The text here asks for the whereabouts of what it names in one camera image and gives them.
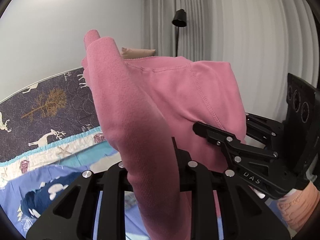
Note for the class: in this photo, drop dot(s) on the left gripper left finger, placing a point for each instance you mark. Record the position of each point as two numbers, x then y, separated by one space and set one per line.
93 205

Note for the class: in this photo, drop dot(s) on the white teal quilt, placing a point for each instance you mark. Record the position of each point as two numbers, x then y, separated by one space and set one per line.
77 150

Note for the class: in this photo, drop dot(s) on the navy star plush blanket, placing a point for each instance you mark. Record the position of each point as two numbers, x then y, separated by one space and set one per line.
35 202

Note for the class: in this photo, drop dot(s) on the pink long sleeve shirt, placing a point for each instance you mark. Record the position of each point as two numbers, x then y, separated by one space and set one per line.
146 109

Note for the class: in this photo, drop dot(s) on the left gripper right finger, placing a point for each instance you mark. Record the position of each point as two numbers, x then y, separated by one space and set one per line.
244 215

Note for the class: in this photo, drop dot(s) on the grey curtain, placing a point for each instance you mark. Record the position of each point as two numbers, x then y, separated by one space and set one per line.
263 40

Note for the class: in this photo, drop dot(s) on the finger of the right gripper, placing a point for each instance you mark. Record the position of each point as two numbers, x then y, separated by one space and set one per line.
230 143
263 130

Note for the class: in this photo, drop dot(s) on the tan cushion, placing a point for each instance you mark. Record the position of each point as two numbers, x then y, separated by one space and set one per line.
129 53

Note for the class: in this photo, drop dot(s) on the black floor lamp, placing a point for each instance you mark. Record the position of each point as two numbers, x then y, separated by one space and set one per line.
179 21

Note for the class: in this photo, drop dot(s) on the right orange sleeve forearm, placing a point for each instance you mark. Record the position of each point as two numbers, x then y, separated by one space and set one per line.
298 205

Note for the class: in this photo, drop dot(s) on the dark deer pattern mattress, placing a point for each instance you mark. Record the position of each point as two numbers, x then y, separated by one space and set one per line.
46 112

